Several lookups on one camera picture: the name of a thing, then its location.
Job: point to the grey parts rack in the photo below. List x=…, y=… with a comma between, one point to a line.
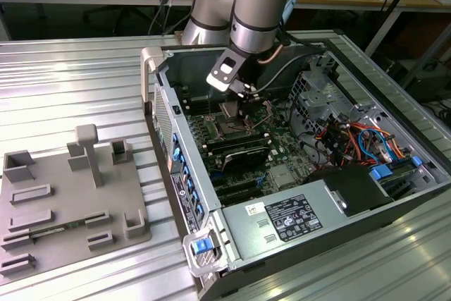
x=70, y=195

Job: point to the black fan shroud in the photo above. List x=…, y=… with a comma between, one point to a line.
x=352, y=188

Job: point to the blue case latch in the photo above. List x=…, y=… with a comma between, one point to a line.
x=200, y=246

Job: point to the perforated metal drive cage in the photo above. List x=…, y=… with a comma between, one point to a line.
x=317, y=100

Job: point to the grey power supply unit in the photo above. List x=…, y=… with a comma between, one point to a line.
x=253, y=237

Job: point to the black expansion card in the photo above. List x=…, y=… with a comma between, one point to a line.
x=246, y=158

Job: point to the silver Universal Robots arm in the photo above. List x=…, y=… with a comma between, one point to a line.
x=257, y=8

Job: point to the small blue clip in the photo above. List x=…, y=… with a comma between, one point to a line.
x=417, y=160

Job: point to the green motherboard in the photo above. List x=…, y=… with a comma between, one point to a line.
x=282, y=146

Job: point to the blue disk carrier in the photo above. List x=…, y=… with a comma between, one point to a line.
x=380, y=173

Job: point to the CPU socket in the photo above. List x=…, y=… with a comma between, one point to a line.
x=229, y=128

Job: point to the black RAM slot bank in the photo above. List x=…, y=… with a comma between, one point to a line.
x=232, y=140
x=201, y=102

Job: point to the open grey PC case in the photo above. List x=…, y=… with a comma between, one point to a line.
x=190, y=68

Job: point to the silver CPU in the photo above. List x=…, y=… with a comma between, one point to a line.
x=229, y=109

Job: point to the green RAM stick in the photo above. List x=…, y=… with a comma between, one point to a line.
x=75, y=224

